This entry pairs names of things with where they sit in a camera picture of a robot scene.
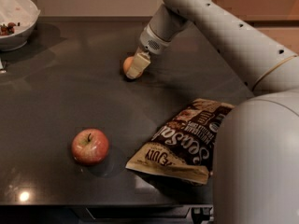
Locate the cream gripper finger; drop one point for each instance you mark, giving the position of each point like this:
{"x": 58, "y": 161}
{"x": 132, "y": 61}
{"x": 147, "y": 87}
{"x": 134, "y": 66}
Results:
{"x": 141, "y": 60}

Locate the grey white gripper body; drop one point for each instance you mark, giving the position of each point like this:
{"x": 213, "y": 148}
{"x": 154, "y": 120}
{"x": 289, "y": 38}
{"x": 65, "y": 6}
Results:
{"x": 151, "y": 43}

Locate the orange fruit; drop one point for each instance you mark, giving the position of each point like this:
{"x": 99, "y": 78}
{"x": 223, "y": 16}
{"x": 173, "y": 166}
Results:
{"x": 128, "y": 69}

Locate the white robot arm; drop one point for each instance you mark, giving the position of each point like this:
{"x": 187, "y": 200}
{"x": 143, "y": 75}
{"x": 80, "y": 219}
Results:
{"x": 249, "y": 152}

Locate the brown chip bag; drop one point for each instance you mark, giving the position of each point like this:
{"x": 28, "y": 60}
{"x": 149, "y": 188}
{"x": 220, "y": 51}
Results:
{"x": 183, "y": 147}

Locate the red apple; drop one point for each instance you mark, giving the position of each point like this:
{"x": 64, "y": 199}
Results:
{"x": 90, "y": 147}

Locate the white bowl with snacks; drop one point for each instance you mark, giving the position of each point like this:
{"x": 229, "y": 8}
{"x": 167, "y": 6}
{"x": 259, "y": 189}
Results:
{"x": 24, "y": 14}

